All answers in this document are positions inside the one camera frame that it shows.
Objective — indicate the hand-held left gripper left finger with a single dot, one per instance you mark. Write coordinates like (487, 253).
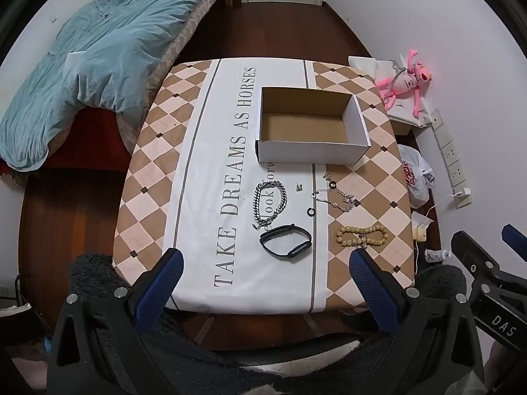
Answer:
(162, 284)

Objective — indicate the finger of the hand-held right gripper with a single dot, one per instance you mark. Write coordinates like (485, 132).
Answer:
(473, 257)
(515, 242)

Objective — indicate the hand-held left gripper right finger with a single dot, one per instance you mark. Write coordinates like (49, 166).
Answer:
(372, 288)

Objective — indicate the black smart band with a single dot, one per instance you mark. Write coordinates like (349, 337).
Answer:
(298, 249)

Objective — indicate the white cardboard box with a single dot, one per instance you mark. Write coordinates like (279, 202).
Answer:
(304, 125)

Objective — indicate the small white bottle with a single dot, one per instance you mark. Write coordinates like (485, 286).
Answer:
(438, 255)

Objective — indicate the cream container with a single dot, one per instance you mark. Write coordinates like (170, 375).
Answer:
(420, 232)

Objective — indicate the white charger plug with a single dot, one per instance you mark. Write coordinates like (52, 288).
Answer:
(463, 195)

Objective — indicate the white plastic bag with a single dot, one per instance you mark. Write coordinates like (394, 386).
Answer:
(416, 168)

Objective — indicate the checkered printed tablecloth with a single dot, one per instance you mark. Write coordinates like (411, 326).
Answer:
(206, 181)

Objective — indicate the bed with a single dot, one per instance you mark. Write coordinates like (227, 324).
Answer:
(94, 131)

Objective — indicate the pink plush toy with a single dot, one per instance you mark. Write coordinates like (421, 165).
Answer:
(407, 82)

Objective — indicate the row of wall sockets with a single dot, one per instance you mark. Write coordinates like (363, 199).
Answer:
(451, 152)

